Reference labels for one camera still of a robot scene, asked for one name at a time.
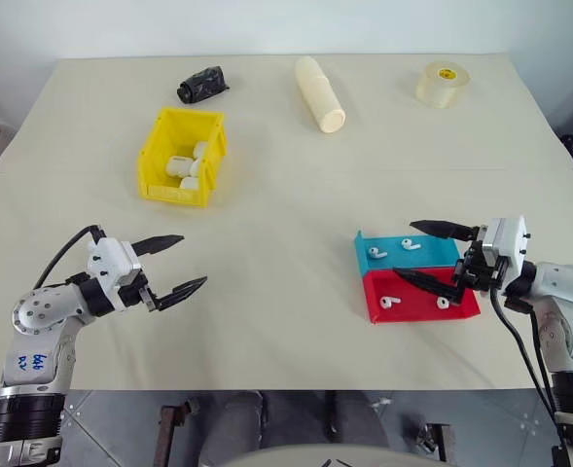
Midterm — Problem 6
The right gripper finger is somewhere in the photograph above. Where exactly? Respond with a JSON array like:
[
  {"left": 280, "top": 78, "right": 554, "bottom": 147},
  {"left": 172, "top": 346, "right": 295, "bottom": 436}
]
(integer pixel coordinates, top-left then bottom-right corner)
[
  {"left": 391, "top": 266, "right": 465, "bottom": 307},
  {"left": 409, "top": 219, "right": 486, "bottom": 242}
]

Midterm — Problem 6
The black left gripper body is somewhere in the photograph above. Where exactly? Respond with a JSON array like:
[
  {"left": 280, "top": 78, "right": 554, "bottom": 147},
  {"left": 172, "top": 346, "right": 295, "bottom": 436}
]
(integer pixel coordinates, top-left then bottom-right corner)
[{"left": 118, "top": 272, "right": 163, "bottom": 313}]

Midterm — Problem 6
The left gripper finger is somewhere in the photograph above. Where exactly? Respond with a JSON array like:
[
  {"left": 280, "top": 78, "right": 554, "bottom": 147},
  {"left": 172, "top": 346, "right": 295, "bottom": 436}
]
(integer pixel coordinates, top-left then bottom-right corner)
[
  {"left": 130, "top": 234, "right": 186, "bottom": 256},
  {"left": 153, "top": 275, "right": 209, "bottom": 312}
]

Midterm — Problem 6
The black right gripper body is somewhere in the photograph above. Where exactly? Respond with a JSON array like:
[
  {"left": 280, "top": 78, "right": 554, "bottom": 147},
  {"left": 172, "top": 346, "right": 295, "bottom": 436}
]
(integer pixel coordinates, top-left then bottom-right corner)
[{"left": 453, "top": 237, "right": 504, "bottom": 293}]

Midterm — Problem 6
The yellow plastic bin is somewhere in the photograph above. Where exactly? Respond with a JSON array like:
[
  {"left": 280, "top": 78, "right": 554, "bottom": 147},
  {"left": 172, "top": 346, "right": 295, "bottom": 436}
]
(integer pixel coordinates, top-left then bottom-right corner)
[{"left": 135, "top": 106, "right": 229, "bottom": 209}]

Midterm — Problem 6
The blue plastic tray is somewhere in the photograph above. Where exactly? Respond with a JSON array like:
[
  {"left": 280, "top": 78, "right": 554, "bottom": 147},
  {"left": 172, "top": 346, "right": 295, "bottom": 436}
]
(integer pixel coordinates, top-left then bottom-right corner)
[{"left": 352, "top": 229, "right": 463, "bottom": 277}]

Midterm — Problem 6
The red plastic tray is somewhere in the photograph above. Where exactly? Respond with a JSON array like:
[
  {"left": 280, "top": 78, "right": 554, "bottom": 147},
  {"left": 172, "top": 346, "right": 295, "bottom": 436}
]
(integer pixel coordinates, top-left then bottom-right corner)
[{"left": 362, "top": 267, "right": 483, "bottom": 326}]

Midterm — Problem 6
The translucent adhesive tape roll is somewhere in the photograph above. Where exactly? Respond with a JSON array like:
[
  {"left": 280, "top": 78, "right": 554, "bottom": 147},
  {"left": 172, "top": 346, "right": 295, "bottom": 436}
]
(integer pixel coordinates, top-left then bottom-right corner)
[{"left": 414, "top": 61, "right": 473, "bottom": 110}]

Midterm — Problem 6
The black plastic bag roll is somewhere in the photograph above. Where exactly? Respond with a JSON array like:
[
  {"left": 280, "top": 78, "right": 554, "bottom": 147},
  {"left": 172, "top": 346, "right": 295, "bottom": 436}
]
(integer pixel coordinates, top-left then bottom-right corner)
[{"left": 175, "top": 66, "right": 232, "bottom": 106}]

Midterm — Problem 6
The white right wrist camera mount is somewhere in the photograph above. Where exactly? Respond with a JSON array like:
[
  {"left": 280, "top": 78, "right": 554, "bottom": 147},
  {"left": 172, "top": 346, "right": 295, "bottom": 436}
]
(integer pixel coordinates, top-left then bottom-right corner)
[{"left": 478, "top": 216, "right": 531, "bottom": 289}]

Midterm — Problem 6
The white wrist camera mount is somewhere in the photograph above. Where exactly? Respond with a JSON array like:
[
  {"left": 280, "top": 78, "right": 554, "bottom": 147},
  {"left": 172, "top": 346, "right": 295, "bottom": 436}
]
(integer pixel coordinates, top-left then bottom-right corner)
[
  {"left": 85, "top": 236, "right": 142, "bottom": 310},
  {"left": 478, "top": 216, "right": 531, "bottom": 289}
]

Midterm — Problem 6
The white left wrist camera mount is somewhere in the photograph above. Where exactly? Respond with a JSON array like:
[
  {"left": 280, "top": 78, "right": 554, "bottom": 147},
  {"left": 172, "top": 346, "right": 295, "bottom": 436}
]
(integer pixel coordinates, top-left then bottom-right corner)
[{"left": 85, "top": 236, "right": 142, "bottom": 310}]

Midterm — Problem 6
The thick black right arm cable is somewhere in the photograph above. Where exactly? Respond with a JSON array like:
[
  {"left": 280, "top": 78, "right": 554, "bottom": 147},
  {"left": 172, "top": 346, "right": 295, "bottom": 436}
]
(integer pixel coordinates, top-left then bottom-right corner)
[{"left": 488, "top": 287, "right": 570, "bottom": 451}]

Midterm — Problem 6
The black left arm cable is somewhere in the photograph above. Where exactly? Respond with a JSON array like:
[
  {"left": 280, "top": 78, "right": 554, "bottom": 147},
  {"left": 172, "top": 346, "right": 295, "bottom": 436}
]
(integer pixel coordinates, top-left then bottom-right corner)
[{"left": 31, "top": 224, "right": 107, "bottom": 292}]

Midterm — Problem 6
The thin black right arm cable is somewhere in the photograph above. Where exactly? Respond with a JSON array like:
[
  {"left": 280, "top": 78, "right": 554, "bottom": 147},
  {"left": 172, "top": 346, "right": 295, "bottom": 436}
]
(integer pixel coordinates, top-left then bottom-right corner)
[{"left": 530, "top": 309, "right": 559, "bottom": 414}]

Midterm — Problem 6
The rusty brown metal bracket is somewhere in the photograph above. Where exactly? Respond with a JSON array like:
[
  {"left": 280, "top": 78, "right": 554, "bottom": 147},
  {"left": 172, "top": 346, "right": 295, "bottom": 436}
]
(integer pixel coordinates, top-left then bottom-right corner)
[
  {"left": 417, "top": 421, "right": 453, "bottom": 464},
  {"left": 161, "top": 398, "right": 200, "bottom": 467}
]

